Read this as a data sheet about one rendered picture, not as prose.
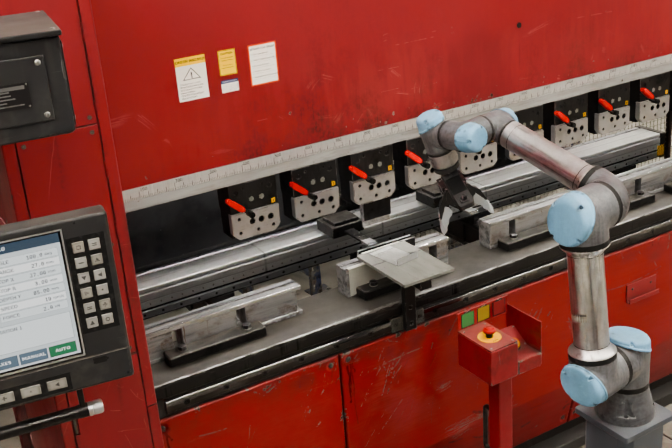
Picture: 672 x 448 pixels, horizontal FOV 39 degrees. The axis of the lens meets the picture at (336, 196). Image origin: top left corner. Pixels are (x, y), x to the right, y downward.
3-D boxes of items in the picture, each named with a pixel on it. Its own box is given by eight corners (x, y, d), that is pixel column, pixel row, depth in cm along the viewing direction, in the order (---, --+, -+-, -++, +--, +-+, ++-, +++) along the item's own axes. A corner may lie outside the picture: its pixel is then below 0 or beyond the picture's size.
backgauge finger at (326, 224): (357, 254, 302) (356, 239, 300) (317, 229, 323) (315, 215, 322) (389, 244, 308) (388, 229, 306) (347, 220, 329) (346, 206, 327)
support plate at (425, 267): (404, 288, 276) (404, 285, 276) (356, 258, 298) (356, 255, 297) (454, 271, 284) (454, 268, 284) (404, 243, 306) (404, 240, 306)
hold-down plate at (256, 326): (171, 368, 266) (169, 359, 265) (164, 360, 271) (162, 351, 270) (267, 335, 280) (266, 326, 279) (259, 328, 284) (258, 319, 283)
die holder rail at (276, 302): (147, 366, 269) (142, 336, 265) (140, 357, 274) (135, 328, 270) (303, 313, 291) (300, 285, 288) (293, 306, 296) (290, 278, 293)
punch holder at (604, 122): (598, 136, 334) (599, 90, 328) (580, 130, 341) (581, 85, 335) (629, 127, 340) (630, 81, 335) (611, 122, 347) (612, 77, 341)
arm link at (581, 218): (634, 393, 237) (622, 183, 221) (598, 419, 228) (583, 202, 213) (593, 380, 246) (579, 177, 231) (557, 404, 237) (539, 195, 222)
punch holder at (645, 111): (639, 124, 343) (641, 79, 337) (621, 119, 350) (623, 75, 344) (668, 115, 349) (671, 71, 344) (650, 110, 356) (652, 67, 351)
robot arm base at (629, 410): (667, 413, 246) (669, 379, 243) (626, 434, 239) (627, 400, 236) (622, 387, 259) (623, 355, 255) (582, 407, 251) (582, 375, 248)
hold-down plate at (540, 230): (507, 252, 321) (507, 244, 320) (497, 247, 325) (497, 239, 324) (574, 229, 334) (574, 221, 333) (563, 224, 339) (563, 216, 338)
